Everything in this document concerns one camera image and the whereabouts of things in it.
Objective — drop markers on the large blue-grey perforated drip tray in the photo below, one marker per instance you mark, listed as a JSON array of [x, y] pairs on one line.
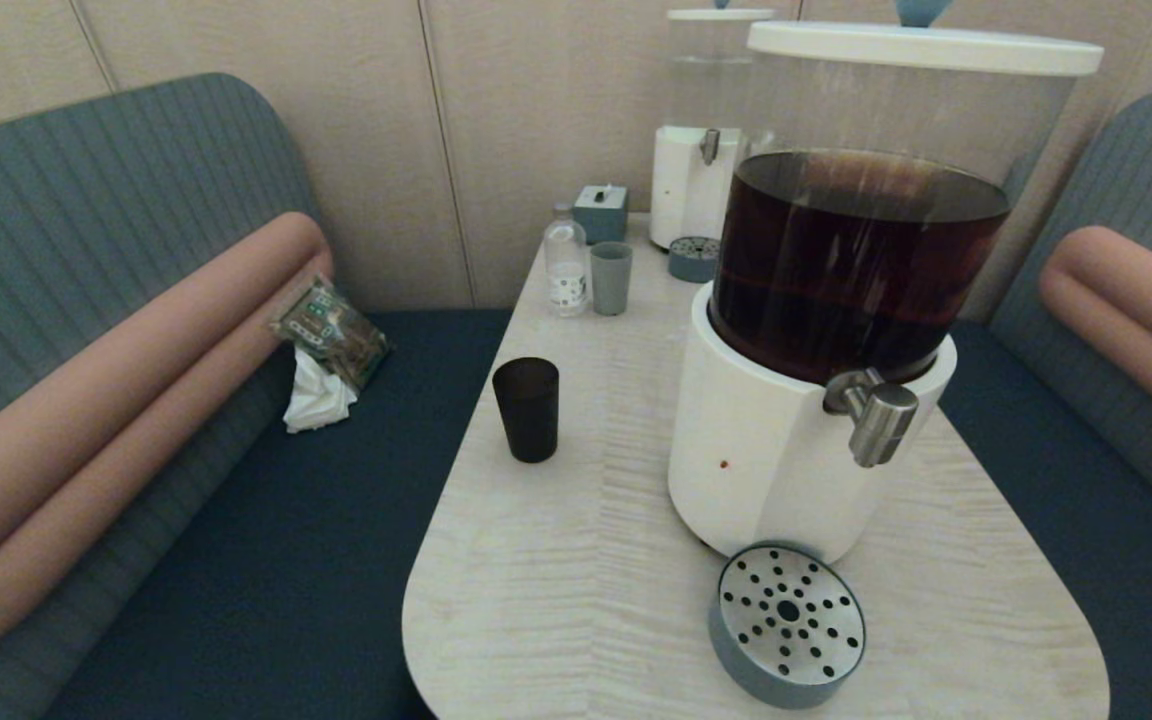
[[786, 620]]

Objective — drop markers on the green patterned snack packet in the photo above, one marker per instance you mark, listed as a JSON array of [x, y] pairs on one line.
[[331, 332]]

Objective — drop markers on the small blue-grey drip tray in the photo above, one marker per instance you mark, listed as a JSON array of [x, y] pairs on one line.
[[691, 264]]

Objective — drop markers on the black tapered cup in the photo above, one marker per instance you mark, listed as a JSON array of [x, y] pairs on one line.
[[528, 420]]

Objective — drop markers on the grey-blue cup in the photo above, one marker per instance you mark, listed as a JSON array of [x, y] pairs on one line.
[[611, 282]]

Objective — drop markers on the blue-grey napkin box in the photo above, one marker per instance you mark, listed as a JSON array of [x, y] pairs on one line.
[[600, 214]]

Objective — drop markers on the large tea dispenser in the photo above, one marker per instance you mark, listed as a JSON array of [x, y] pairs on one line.
[[786, 450]]

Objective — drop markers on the crumpled white tissue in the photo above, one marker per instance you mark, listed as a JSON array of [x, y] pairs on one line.
[[316, 402]]

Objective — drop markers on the dark blue seat cushion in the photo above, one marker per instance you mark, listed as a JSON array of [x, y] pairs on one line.
[[286, 550], [1086, 530]]

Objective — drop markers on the small clear water dispenser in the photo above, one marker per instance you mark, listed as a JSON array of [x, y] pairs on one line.
[[681, 185]]

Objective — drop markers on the steel dispenser tap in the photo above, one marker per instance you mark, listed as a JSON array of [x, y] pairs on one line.
[[881, 425]]

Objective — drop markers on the pink bolster cushion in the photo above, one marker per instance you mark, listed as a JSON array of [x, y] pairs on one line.
[[1136, 310], [86, 420]]

